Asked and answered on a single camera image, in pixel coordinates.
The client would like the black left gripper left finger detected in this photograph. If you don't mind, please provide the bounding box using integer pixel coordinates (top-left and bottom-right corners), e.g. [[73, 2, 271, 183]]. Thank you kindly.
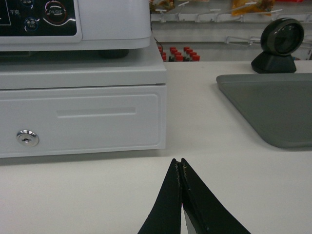
[[138, 159, 182, 234]]

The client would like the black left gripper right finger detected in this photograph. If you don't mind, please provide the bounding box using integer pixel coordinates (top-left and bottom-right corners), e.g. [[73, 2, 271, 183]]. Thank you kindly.
[[179, 158, 249, 234]]

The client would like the white electronic scale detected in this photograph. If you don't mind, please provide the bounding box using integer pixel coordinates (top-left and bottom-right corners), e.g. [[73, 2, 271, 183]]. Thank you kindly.
[[0, 0, 152, 56]]

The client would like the grey rectangular serving tray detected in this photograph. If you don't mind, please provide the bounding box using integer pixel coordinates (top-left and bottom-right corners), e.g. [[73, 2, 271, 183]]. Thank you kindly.
[[216, 73, 312, 148]]

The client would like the white cash drawer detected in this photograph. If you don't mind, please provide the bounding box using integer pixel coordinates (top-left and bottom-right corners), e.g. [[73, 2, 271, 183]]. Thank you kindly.
[[0, 40, 167, 158]]

